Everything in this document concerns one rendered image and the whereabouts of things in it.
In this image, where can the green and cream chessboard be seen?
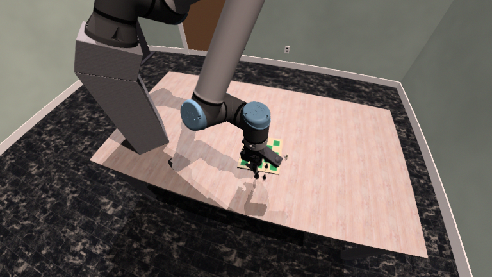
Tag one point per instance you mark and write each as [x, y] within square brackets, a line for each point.
[274, 144]

